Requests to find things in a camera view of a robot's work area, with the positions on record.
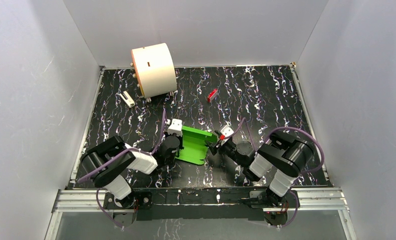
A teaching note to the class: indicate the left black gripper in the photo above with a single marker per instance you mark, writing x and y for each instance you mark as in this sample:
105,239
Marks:
178,145

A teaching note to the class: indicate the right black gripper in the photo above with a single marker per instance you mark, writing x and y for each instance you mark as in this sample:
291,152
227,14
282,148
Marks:
211,145

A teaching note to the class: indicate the green paper box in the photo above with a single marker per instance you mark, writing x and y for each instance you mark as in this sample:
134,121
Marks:
194,150

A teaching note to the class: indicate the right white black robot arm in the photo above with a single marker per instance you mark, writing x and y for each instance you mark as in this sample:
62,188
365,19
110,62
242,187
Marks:
287,153

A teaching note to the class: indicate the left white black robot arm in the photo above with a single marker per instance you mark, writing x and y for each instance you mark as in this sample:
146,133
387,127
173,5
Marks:
105,162

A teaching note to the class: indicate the small red block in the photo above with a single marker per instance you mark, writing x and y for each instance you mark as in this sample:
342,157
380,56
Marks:
212,95

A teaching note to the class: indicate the small white black block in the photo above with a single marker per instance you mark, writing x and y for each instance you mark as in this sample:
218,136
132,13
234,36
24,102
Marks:
127,99

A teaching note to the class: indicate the white cylindrical drum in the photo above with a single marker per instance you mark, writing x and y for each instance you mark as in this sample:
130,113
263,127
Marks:
154,70

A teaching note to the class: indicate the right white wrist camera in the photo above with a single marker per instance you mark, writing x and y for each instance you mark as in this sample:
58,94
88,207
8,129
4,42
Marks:
225,132

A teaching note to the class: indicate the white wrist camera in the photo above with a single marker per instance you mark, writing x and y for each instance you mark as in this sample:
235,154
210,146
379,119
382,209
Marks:
175,127
225,132

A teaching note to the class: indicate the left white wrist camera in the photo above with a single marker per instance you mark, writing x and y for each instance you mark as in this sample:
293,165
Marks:
175,127

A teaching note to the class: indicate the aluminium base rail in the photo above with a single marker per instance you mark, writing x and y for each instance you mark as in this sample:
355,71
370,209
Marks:
203,203

